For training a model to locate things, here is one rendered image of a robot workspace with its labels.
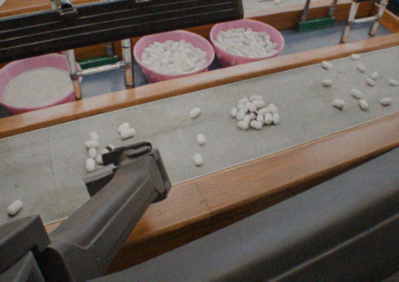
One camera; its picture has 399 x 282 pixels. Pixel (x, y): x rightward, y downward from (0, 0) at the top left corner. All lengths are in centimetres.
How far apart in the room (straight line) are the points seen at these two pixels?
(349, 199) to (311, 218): 2
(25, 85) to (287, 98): 80
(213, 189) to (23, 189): 44
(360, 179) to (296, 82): 104
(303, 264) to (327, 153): 84
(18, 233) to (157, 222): 56
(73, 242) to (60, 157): 68
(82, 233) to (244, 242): 17
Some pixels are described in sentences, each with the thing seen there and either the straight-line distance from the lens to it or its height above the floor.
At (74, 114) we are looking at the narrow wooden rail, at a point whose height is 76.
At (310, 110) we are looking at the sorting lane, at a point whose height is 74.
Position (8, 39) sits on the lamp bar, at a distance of 77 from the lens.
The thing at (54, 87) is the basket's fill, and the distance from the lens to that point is 120.
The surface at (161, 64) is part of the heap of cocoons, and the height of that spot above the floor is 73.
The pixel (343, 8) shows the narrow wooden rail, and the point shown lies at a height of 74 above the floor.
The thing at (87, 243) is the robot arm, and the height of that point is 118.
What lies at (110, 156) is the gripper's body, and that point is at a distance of 75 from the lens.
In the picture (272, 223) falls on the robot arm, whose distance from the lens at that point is 19.
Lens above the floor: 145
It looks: 45 degrees down
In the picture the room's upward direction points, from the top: 5 degrees clockwise
